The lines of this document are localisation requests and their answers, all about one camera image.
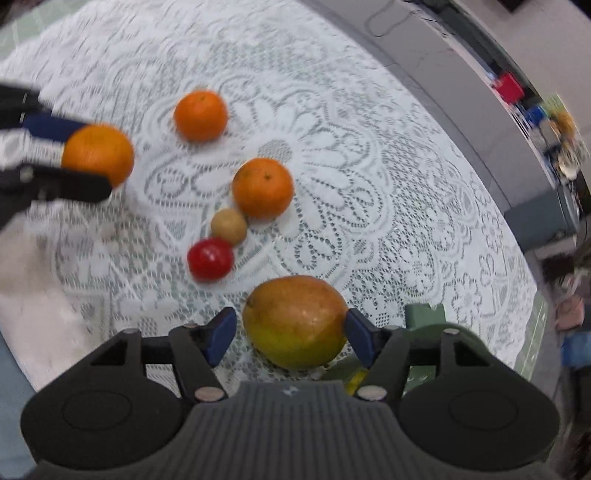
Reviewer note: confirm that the orange mandarin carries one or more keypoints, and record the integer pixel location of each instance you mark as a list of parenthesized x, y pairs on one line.
[(201, 115), (263, 187), (97, 154)]

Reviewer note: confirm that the white marble television counter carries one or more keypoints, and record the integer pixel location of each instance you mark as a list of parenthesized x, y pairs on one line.
[(438, 50)]

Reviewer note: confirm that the red green mango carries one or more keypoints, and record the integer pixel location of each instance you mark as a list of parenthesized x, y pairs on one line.
[(295, 321)]

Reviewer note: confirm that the brown kiwi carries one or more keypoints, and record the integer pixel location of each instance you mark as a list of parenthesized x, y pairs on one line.
[(229, 226)]

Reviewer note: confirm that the brown teddy bear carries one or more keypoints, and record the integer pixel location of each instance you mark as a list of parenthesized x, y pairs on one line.
[(565, 122)]

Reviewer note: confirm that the red tomato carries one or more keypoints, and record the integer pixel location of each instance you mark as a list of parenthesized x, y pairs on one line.
[(210, 259)]

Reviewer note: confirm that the red box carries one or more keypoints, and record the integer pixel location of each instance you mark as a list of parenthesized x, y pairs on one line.
[(508, 86)]

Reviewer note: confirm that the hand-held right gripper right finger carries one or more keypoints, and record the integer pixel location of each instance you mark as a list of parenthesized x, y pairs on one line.
[(362, 339)]

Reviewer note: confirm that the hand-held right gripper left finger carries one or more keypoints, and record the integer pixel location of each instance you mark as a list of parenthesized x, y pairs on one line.
[(219, 337)]

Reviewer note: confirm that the white lace tablecloth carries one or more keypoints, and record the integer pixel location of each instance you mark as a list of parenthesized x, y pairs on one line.
[(369, 207)]

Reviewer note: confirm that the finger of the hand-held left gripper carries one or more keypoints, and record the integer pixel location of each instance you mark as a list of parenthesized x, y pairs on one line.
[(74, 187), (51, 129)]

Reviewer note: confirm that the green colander bowl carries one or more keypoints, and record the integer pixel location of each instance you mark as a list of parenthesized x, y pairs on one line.
[(425, 318)]

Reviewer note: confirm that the grey trash bin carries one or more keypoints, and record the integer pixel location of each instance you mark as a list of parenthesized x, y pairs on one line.
[(540, 217)]

